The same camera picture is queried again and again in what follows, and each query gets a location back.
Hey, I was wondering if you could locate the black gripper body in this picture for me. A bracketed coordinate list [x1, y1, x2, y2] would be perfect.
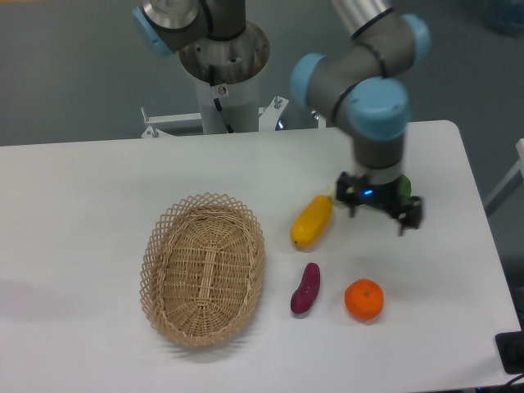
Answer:
[362, 175, 404, 213]

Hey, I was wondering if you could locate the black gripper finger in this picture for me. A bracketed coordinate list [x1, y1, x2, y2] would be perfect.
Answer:
[391, 196, 423, 236]
[335, 172, 367, 218]

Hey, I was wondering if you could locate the yellow mango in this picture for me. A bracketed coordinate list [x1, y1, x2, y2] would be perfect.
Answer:
[290, 195, 332, 248]

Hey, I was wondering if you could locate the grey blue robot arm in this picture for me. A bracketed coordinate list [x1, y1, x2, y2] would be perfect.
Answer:
[132, 1, 431, 230]

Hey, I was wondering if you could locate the green bok choy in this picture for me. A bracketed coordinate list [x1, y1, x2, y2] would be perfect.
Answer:
[327, 174, 412, 205]

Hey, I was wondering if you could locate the orange mandarin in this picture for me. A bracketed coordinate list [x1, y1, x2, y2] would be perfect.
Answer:
[344, 278, 384, 321]

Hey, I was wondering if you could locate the purple sweet potato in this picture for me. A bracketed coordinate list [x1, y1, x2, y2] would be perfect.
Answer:
[290, 263, 321, 314]

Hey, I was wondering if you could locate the black box at edge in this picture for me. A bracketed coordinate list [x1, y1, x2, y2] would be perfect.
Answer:
[495, 332, 523, 374]

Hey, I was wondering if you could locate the woven wicker basket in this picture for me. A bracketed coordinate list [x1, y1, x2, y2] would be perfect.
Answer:
[139, 192, 265, 347]

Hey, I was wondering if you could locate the blue container top right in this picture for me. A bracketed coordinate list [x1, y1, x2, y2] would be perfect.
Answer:
[484, 0, 523, 38]

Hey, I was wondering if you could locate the white frame at right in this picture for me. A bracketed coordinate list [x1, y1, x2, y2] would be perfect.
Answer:
[484, 138, 523, 217]

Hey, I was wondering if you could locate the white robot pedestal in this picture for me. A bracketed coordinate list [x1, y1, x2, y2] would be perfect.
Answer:
[141, 21, 290, 138]

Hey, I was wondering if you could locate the black base cable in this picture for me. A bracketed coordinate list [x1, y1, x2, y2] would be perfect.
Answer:
[208, 64, 235, 134]

